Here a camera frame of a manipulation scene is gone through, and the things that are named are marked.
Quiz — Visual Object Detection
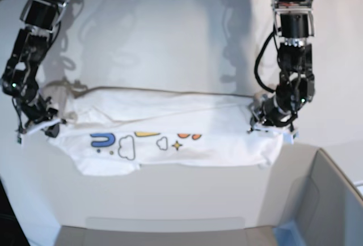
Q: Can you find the grey front tray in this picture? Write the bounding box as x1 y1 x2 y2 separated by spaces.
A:
55 217 278 245

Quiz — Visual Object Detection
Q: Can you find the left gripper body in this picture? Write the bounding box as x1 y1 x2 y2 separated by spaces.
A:
248 86 298 144

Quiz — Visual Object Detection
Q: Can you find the white printed t-shirt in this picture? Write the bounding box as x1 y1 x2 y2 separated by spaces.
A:
43 83 283 176

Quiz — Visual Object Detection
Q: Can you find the grey bin right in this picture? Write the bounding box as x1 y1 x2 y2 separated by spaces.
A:
258 143 362 245

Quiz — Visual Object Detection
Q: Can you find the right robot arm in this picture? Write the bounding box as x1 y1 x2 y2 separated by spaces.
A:
1 0 70 144

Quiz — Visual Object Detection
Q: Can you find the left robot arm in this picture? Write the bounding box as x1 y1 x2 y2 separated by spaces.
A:
249 0 315 143

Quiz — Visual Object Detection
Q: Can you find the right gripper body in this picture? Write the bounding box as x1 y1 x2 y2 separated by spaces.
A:
12 92 61 145

